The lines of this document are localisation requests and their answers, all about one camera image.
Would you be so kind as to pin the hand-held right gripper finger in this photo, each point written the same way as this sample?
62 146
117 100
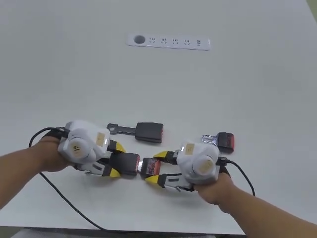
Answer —
166 155
171 181

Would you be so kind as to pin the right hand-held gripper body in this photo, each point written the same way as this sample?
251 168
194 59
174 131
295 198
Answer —
198 161

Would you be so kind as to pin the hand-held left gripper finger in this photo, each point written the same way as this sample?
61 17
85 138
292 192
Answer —
116 146
106 170

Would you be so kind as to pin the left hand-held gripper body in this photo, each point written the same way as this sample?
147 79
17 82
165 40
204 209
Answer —
83 138

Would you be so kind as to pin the red black seat belt tongue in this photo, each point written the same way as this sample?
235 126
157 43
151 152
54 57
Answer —
224 141
151 167

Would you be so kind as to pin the black seat belt buckle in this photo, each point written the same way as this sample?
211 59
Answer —
148 132
125 164

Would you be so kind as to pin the person's left forearm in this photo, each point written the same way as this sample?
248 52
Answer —
19 173

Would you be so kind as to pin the person's right forearm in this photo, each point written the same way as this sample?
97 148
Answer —
267 218

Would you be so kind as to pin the person's left hand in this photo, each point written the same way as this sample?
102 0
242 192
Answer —
50 153

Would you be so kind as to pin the person's right hand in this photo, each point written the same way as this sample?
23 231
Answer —
213 193

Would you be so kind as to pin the white power strip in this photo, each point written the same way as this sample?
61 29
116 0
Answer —
168 42

